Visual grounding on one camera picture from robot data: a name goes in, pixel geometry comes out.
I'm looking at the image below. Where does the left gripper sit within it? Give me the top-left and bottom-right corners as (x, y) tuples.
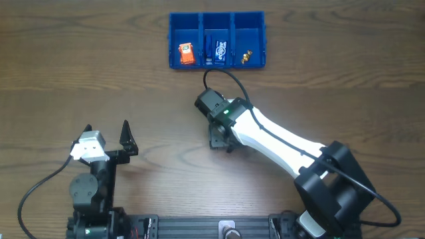
(71, 119), (139, 165)

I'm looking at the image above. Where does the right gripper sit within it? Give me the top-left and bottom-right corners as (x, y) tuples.
(208, 123), (238, 152)

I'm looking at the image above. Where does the gold candy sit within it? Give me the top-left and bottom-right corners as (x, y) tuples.
(240, 49), (254, 64)

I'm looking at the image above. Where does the blue candy pack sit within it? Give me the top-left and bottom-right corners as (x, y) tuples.
(205, 35), (213, 66)
(214, 40), (228, 64)

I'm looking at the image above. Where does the orange candy box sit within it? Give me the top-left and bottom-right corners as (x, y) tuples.
(178, 42), (197, 65)

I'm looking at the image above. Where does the blue tray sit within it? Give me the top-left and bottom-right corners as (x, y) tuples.
(168, 11), (267, 70)

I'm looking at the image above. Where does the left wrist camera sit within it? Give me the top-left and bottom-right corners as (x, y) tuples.
(69, 129), (110, 163)

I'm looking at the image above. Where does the black cable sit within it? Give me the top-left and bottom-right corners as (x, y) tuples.
(17, 154), (74, 239)
(203, 68), (402, 228)

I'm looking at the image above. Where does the mounting rail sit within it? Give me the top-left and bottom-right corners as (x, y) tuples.
(66, 214), (303, 239)

